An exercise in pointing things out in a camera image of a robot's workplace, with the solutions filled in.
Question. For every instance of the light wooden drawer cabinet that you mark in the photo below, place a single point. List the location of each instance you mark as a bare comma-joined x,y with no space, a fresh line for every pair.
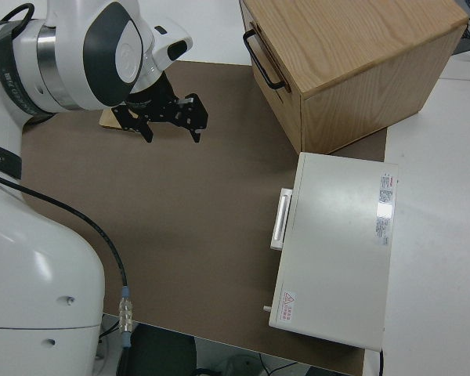
360,58

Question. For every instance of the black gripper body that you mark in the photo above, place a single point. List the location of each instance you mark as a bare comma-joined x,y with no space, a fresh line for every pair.
168,109

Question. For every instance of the red triangle warning sticker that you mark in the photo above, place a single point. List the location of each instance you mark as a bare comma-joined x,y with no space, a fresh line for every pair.
288,304

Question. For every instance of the white printed label sticker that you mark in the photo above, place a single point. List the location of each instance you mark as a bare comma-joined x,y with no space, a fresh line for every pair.
384,211

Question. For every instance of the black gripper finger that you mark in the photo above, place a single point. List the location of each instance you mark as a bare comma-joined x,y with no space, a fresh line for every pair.
147,134
196,135

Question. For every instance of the white countertop oven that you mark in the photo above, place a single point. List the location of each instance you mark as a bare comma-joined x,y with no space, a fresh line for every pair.
337,250

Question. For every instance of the grey round floor object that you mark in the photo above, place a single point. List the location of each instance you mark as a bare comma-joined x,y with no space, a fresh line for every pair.
235,366

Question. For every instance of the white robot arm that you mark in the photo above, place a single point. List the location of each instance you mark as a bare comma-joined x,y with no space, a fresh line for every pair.
43,254

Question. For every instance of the brown table mat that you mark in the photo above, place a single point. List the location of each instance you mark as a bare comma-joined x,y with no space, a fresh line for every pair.
199,215

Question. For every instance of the small wooden block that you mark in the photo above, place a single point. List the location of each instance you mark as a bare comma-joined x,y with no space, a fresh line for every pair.
107,119

